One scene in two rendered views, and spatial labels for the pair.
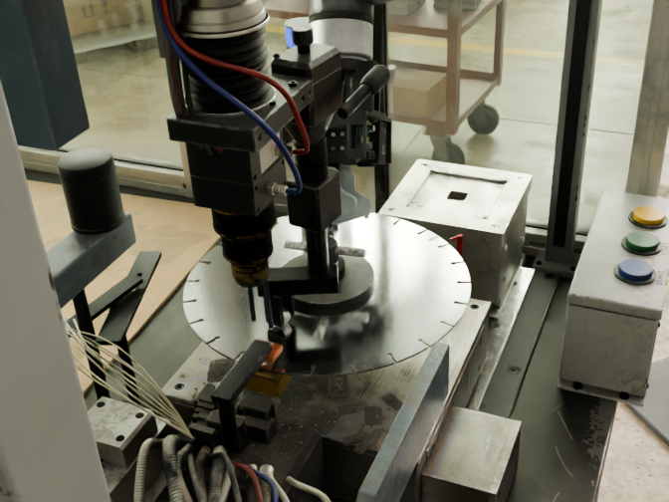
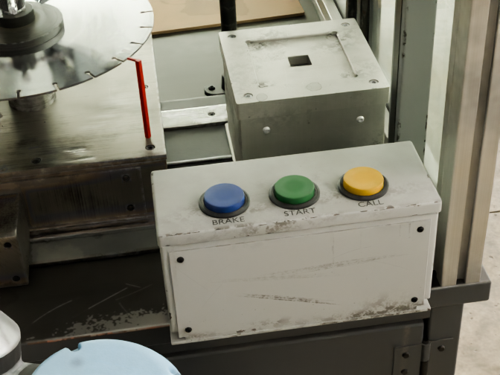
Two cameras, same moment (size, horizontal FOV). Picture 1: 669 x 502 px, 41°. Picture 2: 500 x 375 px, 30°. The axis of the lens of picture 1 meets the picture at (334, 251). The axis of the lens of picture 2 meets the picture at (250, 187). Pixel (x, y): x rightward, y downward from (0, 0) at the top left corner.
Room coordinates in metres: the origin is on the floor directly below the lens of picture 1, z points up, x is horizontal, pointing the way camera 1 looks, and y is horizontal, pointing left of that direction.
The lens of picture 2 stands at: (0.55, -1.01, 1.46)
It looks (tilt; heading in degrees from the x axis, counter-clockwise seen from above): 37 degrees down; 59
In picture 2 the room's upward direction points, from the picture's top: 3 degrees counter-clockwise
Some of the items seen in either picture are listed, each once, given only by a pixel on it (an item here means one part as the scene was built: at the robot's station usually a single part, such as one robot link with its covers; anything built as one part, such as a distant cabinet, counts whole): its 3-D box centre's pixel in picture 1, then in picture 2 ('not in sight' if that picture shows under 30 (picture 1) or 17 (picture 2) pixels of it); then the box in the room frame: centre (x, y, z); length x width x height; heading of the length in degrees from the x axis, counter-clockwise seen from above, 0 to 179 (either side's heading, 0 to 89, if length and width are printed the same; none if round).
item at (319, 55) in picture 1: (309, 131); not in sight; (0.77, 0.02, 1.17); 0.06 x 0.05 x 0.20; 146
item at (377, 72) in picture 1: (347, 88); not in sight; (0.79, -0.02, 1.21); 0.08 x 0.06 x 0.03; 155
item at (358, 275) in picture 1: (326, 272); (15, 18); (0.85, 0.01, 0.96); 0.11 x 0.11 x 0.03
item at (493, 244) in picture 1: (456, 238); (300, 111); (1.13, -0.18, 0.82); 0.18 x 0.18 x 0.15; 65
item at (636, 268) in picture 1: (634, 273); (224, 202); (0.90, -0.37, 0.90); 0.04 x 0.04 x 0.02
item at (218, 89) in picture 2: not in sight; (232, 82); (1.15, 0.03, 0.76); 0.09 x 0.03 x 0.03; 155
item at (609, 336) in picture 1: (622, 290); (292, 242); (0.97, -0.39, 0.82); 0.28 x 0.11 x 0.15; 155
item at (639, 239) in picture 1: (641, 245); (294, 193); (0.97, -0.40, 0.90); 0.04 x 0.04 x 0.02
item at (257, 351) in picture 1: (248, 390); not in sight; (0.67, 0.09, 0.95); 0.10 x 0.03 x 0.07; 155
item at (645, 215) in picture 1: (647, 219); (363, 185); (1.03, -0.43, 0.90); 0.04 x 0.04 x 0.02
